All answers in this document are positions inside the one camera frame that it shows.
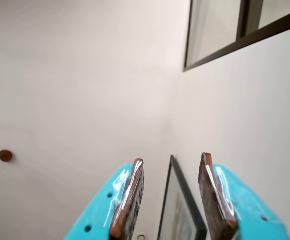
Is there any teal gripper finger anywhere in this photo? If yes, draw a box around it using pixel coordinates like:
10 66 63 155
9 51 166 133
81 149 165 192
63 157 145 240
198 151 290 240

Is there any black framed landscape picture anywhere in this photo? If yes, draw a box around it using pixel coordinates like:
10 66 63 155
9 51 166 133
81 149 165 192
157 154 208 240

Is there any round wooden ceiling rose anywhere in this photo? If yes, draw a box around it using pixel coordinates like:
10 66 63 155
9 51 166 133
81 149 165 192
0 149 13 163

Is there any black interior window frame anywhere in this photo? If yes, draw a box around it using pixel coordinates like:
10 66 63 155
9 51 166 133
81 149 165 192
183 0 290 73

